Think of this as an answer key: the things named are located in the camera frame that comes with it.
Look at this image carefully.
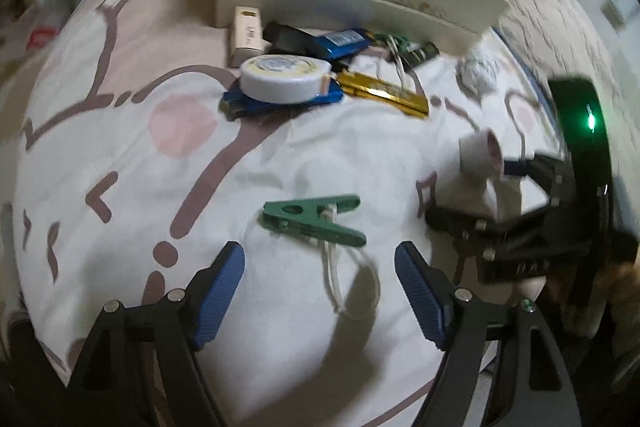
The green clothespin with white cord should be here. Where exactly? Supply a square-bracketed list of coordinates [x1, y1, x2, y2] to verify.
[259, 193, 382, 317]

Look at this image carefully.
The flat blue case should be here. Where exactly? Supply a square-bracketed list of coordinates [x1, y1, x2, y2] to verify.
[220, 79, 345, 121]

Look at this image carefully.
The beige textured pillow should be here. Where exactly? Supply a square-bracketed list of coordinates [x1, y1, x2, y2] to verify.
[445, 0, 640, 168]

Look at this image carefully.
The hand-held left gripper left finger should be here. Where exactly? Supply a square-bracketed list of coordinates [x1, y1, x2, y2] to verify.
[67, 241, 247, 427]

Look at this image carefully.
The small beige box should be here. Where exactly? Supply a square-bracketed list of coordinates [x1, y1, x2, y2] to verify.
[230, 6, 273, 68]

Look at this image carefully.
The crumpled white tissue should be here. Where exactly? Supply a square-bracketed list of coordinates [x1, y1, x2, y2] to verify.
[456, 49, 502, 96]

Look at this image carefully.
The small white roll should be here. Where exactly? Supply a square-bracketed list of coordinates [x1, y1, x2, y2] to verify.
[459, 130, 506, 178]

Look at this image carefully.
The blue battery pack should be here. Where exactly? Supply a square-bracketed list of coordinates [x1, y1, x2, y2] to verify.
[310, 31, 374, 60]

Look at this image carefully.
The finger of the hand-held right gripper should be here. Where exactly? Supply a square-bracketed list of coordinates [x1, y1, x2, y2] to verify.
[425, 202, 576, 284]
[502, 152, 576, 205]

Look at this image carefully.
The green circuit board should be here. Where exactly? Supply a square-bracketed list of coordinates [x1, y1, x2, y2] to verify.
[372, 32, 417, 54]

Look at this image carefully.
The gold foil bar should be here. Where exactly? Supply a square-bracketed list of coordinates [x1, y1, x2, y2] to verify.
[337, 71, 431, 118]

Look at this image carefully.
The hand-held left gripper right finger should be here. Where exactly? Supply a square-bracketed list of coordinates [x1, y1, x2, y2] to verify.
[394, 241, 583, 427]

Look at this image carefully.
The round white tape measure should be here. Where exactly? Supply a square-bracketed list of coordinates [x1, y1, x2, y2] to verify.
[240, 54, 333, 104]

